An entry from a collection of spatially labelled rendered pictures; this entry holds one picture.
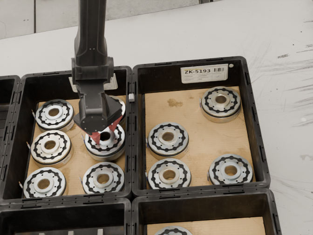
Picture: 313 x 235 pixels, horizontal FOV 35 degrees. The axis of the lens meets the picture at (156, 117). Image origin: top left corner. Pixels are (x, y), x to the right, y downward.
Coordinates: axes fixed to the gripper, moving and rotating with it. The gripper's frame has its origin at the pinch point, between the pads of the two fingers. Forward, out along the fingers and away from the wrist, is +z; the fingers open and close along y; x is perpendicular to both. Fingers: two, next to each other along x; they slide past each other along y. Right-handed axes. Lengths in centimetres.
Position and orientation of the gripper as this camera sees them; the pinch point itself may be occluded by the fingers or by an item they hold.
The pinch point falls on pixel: (104, 134)
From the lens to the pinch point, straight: 122.5
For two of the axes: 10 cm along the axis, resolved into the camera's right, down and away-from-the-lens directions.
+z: 0.9, 6.1, 7.9
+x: -7.1, -5.2, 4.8
